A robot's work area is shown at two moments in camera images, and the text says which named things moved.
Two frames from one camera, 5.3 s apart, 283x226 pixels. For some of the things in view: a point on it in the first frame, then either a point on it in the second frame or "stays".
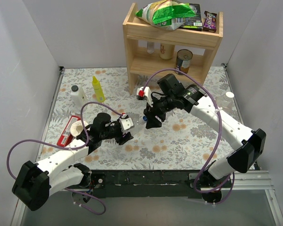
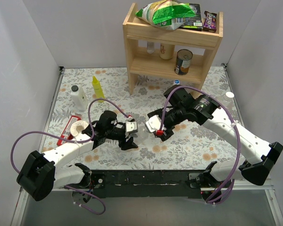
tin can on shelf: [183, 60] stays
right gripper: [153, 114] → [164, 122]
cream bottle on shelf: [167, 51] stays
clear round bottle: [139, 125] → [143, 136]
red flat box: [66, 137] stays
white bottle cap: [229, 95] stays
